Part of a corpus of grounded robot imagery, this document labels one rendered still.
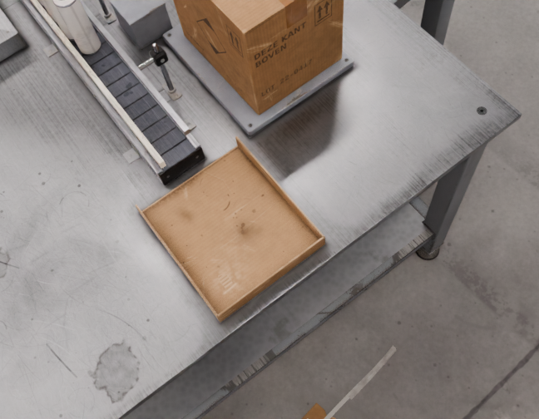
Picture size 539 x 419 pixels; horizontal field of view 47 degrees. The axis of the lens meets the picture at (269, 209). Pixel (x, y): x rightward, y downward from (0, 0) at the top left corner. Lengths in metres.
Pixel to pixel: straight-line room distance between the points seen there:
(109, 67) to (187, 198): 0.37
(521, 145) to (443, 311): 0.69
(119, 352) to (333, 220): 0.50
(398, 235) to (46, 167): 1.04
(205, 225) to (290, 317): 0.63
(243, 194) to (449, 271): 1.02
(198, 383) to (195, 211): 0.67
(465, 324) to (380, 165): 0.90
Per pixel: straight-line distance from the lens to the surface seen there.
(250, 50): 1.21
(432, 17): 1.95
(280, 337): 1.83
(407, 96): 1.44
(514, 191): 2.32
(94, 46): 1.53
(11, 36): 1.67
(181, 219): 1.31
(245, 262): 1.25
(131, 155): 1.41
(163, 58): 1.38
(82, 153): 1.46
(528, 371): 2.12
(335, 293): 1.86
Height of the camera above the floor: 2.00
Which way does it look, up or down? 65 degrees down
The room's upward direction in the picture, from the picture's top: 12 degrees counter-clockwise
